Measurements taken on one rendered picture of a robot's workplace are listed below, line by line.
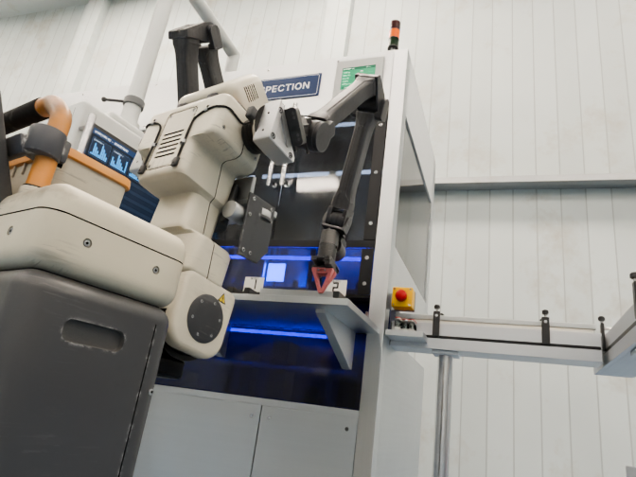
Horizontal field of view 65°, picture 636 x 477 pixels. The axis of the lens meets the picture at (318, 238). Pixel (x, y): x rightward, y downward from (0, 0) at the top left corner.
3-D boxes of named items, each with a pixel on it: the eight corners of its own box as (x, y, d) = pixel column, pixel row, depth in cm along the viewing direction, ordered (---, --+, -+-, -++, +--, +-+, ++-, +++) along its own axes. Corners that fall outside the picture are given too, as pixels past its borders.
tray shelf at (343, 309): (216, 326, 203) (217, 321, 204) (383, 338, 179) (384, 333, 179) (142, 294, 161) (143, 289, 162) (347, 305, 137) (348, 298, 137)
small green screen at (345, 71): (332, 102, 216) (338, 63, 223) (380, 97, 209) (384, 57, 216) (331, 100, 215) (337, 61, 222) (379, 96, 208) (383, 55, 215)
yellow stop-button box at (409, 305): (395, 310, 180) (396, 291, 182) (415, 312, 177) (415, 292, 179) (390, 306, 173) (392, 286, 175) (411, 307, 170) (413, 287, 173)
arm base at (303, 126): (254, 117, 119) (294, 106, 112) (273, 114, 125) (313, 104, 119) (262, 152, 120) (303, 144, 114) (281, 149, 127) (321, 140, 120)
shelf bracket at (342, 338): (343, 369, 171) (347, 331, 176) (351, 370, 170) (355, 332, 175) (309, 353, 142) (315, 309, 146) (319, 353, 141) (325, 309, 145)
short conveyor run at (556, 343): (388, 344, 179) (391, 302, 184) (396, 351, 192) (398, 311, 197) (605, 362, 154) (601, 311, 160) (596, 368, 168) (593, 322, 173)
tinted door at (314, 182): (273, 240, 202) (293, 118, 222) (376, 241, 187) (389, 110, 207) (272, 240, 201) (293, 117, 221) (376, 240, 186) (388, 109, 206)
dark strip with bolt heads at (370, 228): (357, 294, 181) (377, 111, 208) (369, 295, 179) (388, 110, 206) (357, 293, 180) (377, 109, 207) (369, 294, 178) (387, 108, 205)
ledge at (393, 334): (393, 342, 183) (393, 336, 184) (428, 344, 179) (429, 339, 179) (384, 334, 171) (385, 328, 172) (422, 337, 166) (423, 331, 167)
